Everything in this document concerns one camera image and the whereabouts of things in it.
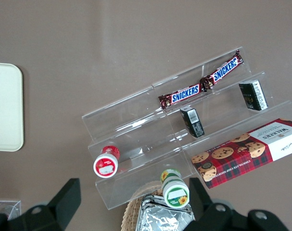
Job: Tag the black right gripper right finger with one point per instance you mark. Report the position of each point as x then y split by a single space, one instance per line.
218 216

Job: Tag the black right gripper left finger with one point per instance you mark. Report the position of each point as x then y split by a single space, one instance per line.
52 214

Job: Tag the oval light wicker basket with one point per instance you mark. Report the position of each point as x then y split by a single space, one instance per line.
130 211

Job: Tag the cream plastic serving tray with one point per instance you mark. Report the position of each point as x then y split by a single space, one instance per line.
6 108

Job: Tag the clear acrylic bottle rack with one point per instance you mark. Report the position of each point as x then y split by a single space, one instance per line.
6 209

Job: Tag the green sunflower lid cup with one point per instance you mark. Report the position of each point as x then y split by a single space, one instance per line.
175 192

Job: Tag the aluminium foil container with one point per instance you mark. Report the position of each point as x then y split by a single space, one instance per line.
160 216

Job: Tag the Walkers red tartan cookie box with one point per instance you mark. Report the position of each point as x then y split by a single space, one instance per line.
242 156

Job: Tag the red lid small cup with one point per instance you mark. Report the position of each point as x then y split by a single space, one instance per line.
106 164

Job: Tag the small black barcode box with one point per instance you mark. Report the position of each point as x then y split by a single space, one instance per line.
194 122

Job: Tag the clear acrylic stepped stand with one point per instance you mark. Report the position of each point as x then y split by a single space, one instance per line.
220 115
136 134

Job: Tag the Snickers chocolate bar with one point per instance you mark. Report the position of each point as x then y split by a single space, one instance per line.
224 71
184 95

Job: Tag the small black gold-print box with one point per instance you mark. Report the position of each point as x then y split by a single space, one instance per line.
252 95

